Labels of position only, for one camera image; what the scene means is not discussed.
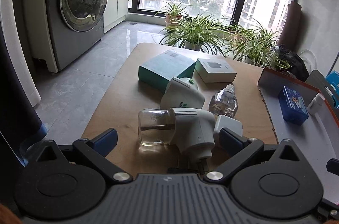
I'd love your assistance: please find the clear liquid refill bottle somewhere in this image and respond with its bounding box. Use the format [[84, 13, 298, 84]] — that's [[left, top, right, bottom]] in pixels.
[[208, 84, 238, 118]]

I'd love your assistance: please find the white cube charger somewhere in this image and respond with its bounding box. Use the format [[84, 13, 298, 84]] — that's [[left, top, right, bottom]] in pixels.
[[213, 115, 243, 147]]

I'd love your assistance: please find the white fan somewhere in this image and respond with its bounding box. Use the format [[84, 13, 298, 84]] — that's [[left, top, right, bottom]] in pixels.
[[298, 49, 317, 73]]

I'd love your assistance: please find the orange-edged cardboard tray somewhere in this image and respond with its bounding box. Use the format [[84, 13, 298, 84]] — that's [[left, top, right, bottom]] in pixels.
[[257, 68, 338, 204]]

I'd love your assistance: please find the small white pill bottle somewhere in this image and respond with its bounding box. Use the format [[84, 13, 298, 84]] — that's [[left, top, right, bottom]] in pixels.
[[307, 93, 326, 116]]

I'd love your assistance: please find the white repellent plug with bottle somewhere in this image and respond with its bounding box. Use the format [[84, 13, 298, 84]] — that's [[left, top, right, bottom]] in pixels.
[[138, 108, 215, 174]]

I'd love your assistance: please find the teal cardboard box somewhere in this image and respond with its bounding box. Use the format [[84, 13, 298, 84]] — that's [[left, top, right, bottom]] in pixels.
[[138, 50, 196, 93]]

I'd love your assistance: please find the spider plant in white pot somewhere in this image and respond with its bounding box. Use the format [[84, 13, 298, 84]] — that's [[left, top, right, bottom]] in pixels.
[[160, 14, 227, 56]]

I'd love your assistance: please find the spider plant on right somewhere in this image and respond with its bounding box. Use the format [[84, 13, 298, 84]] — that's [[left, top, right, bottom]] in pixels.
[[223, 21, 291, 70]]

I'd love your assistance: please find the spider plant in terracotta pot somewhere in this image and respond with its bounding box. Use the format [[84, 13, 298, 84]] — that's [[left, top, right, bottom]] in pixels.
[[163, 2, 187, 28]]

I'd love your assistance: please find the silver front-load washing machine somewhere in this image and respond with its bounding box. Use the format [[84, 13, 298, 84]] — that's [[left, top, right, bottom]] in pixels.
[[44, 0, 110, 72]]

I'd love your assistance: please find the brown rolled mat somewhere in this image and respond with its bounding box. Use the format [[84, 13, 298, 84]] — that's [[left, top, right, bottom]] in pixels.
[[278, 1, 302, 51]]

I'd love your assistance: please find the blue tin box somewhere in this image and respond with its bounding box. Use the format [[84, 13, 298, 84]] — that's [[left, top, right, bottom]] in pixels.
[[278, 86, 308, 125]]

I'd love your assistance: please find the dark folding chair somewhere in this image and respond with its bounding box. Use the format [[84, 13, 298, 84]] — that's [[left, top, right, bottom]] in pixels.
[[306, 70, 335, 108]]

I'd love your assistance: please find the blue plastic stool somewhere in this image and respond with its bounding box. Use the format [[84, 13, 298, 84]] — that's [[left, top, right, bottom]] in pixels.
[[326, 70, 339, 109]]

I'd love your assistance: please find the black bag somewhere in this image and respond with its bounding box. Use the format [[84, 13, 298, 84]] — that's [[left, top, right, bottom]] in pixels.
[[274, 45, 310, 82]]

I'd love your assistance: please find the white grey small box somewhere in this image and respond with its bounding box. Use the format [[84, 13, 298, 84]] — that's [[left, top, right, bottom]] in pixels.
[[195, 58, 237, 83]]

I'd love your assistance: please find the white green mosquito repellent plug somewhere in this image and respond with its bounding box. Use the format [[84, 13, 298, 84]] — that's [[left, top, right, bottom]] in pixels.
[[160, 77, 205, 110]]

